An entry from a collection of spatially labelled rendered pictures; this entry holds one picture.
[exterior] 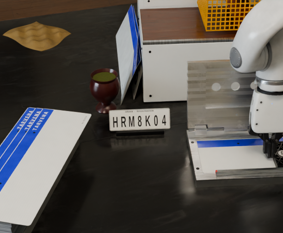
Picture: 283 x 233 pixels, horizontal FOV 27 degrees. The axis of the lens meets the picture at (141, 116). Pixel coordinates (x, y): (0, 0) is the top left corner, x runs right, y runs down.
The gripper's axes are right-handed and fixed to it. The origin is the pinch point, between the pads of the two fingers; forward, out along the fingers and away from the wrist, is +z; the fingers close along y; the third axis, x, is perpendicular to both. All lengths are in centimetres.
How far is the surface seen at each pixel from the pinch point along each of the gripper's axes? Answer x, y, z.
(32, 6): 102, -69, -16
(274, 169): -5.6, 0.0, 3.0
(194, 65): 11.0, -16.9, -18.1
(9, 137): 1, -62, -5
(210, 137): 9.2, -13.0, 0.5
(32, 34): 76, -66, -12
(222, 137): 8.8, -10.0, 0.6
